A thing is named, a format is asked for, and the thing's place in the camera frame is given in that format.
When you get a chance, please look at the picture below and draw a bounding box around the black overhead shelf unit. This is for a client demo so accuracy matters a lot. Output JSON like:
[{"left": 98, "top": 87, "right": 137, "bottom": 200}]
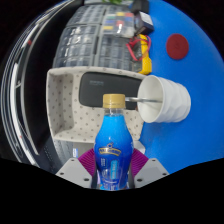
[{"left": 0, "top": 9, "right": 58, "bottom": 168}]

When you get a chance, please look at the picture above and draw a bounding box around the flat black case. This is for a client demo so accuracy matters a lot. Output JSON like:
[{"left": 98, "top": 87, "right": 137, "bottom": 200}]
[{"left": 131, "top": 0, "right": 150, "bottom": 14}]

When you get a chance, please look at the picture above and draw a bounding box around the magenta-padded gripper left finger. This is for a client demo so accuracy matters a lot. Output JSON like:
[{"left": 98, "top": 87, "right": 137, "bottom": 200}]
[{"left": 55, "top": 147, "right": 99, "bottom": 190}]

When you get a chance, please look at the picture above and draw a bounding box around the dark grey upright box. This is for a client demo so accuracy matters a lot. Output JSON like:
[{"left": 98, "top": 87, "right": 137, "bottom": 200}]
[{"left": 70, "top": 143, "right": 98, "bottom": 160}]

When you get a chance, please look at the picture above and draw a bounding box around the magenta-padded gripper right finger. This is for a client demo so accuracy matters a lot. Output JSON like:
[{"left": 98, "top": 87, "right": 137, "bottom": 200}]
[{"left": 129, "top": 147, "right": 170, "bottom": 190}]

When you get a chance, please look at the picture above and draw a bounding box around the flat round red coaster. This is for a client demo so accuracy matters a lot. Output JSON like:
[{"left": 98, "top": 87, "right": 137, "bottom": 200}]
[{"left": 165, "top": 33, "right": 190, "bottom": 61}]

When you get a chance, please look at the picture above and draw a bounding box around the blue drink bottle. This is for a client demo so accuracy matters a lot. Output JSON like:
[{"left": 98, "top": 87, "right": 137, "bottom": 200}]
[{"left": 93, "top": 93, "right": 135, "bottom": 191}]

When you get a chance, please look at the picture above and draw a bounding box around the white ribbed cup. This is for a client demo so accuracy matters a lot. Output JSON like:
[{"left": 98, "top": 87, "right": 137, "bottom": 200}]
[{"left": 137, "top": 74, "right": 192, "bottom": 124}]

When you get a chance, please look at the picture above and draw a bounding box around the black box with white label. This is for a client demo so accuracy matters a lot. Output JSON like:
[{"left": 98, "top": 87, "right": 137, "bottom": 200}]
[{"left": 136, "top": 10, "right": 155, "bottom": 36}]

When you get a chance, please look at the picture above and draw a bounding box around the clear organizer with coloured parts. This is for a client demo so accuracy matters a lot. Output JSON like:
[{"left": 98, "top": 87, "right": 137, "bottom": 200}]
[{"left": 101, "top": 9, "right": 136, "bottom": 37}]

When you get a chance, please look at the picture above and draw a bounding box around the black zip case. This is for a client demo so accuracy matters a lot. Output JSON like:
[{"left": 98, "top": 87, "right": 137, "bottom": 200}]
[{"left": 78, "top": 72, "right": 146, "bottom": 110}]

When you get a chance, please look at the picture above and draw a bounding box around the metal spoon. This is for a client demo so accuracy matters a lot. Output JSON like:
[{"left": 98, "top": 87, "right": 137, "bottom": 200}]
[{"left": 124, "top": 96, "right": 164, "bottom": 104}]

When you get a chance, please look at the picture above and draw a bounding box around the beige dotted storage tray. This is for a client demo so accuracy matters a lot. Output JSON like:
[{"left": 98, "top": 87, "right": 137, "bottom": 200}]
[{"left": 45, "top": 65, "right": 148, "bottom": 144}]

